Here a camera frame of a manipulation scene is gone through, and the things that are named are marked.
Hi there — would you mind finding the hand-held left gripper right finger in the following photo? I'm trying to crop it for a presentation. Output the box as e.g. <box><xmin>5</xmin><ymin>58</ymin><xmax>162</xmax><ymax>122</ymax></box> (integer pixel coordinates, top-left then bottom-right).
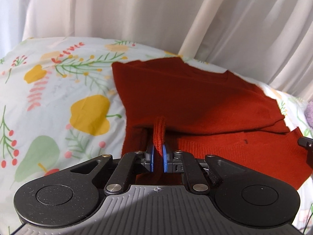
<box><xmin>162</xmin><ymin>145</ymin><xmax>245</xmax><ymax>195</ymax></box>

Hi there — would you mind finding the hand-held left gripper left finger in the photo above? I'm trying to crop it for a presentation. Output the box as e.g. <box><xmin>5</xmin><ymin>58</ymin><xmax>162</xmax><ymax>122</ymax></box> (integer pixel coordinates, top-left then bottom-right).
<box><xmin>71</xmin><ymin>145</ymin><xmax>155</xmax><ymax>197</ymax></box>

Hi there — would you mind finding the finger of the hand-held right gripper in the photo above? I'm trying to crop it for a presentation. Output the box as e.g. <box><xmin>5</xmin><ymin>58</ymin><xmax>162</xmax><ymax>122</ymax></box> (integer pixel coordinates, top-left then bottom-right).
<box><xmin>299</xmin><ymin>137</ymin><xmax>313</xmax><ymax>150</ymax></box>

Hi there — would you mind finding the red knit cardigan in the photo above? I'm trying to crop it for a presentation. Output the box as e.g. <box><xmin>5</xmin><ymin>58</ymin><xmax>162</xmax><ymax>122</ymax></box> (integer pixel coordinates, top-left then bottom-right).
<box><xmin>111</xmin><ymin>57</ymin><xmax>313</xmax><ymax>190</ymax></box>

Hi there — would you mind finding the purple fluffy cloth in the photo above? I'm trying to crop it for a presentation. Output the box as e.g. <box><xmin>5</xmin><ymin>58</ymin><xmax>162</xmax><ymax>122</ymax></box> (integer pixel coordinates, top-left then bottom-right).
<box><xmin>305</xmin><ymin>102</ymin><xmax>313</xmax><ymax>129</ymax></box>

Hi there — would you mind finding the floral bed sheet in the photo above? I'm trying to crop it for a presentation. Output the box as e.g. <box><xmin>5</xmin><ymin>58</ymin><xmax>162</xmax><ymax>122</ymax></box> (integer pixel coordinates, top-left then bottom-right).
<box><xmin>0</xmin><ymin>37</ymin><xmax>313</xmax><ymax>235</ymax></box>

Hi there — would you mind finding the white curtain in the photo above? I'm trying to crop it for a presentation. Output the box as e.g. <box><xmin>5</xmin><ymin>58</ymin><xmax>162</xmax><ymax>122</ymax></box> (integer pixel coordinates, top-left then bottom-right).
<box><xmin>0</xmin><ymin>0</ymin><xmax>313</xmax><ymax>101</ymax></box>

